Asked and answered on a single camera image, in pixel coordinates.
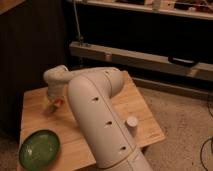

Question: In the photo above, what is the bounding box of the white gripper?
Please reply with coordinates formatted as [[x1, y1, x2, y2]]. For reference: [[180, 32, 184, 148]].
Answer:
[[43, 82, 65, 110]]

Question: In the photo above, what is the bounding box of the orange pepper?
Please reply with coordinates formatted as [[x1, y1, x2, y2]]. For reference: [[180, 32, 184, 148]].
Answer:
[[53, 99, 64, 108]]

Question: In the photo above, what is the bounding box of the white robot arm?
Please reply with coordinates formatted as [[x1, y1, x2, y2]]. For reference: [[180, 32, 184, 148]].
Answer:
[[43, 65, 153, 171]]

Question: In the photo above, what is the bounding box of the green glass bowl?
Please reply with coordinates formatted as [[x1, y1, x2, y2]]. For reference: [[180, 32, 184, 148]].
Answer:
[[19, 130, 60, 171]]

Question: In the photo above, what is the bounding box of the wooden table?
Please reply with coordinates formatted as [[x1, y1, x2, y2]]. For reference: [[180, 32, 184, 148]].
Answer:
[[20, 71, 165, 171]]

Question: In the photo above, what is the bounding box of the vertical metal pole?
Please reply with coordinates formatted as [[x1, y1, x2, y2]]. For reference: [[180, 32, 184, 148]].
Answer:
[[72, 0, 84, 68]]

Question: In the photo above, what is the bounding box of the white paper cup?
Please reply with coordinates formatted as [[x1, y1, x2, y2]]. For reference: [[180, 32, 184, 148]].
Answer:
[[125, 116, 139, 137]]

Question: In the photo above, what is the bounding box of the upper white shelf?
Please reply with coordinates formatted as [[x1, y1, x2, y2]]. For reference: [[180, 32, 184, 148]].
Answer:
[[66, 0, 213, 21]]

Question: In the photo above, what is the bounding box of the metal shelf rail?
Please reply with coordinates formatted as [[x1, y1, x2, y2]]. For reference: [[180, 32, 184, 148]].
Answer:
[[69, 41, 213, 82]]

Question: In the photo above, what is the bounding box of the black handle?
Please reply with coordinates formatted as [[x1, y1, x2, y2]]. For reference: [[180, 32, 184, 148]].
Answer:
[[168, 57, 199, 67]]

